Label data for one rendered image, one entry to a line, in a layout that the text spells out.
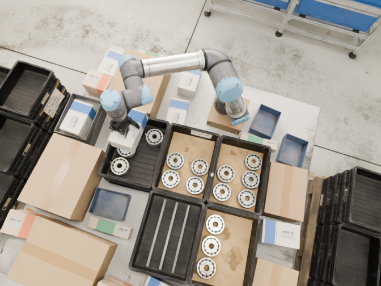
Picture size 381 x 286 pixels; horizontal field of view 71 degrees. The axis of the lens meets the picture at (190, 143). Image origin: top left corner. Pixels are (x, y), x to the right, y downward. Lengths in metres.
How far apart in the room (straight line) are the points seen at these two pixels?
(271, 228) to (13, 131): 1.99
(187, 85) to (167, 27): 1.45
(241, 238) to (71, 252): 0.88
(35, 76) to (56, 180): 1.11
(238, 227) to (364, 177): 1.13
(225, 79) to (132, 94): 0.39
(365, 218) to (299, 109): 0.89
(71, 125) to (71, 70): 1.40
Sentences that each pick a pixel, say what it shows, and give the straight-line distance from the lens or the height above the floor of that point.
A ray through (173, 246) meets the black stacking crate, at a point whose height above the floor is 0.83.
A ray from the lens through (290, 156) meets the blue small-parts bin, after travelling 1.86.
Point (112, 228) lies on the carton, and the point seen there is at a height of 0.76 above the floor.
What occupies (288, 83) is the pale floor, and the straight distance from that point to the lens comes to 2.99.
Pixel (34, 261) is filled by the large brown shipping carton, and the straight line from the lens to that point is 1.61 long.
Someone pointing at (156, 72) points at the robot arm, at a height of 1.40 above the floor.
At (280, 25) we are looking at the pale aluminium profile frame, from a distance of 3.22.
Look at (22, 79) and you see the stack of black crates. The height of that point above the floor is 0.49.
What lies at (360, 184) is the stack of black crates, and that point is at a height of 0.49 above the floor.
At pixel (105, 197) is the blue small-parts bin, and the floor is 0.70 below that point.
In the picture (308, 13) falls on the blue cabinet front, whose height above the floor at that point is 0.36.
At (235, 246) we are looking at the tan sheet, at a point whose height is 0.83.
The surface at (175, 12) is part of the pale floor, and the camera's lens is 3.32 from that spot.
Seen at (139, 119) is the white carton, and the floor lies 1.14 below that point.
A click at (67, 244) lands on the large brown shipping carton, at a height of 0.90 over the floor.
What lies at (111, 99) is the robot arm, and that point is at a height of 1.47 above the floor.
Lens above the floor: 2.35
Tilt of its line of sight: 71 degrees down
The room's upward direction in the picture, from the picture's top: 8 degrees clockwise
